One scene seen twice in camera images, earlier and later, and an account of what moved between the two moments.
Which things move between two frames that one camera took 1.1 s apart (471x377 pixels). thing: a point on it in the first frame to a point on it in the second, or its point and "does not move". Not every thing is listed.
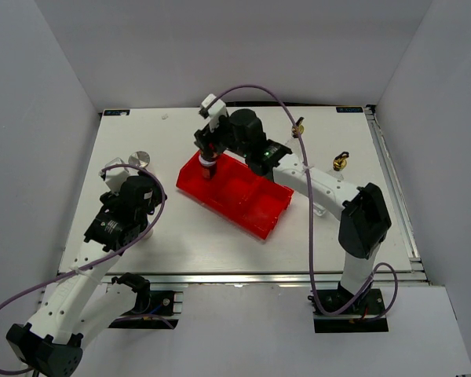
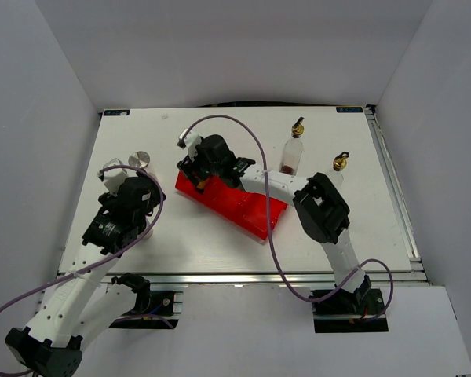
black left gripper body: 157,196 does not move
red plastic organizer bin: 237,194 does not move
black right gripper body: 222,139 to 200,165
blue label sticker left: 117,112 does not move
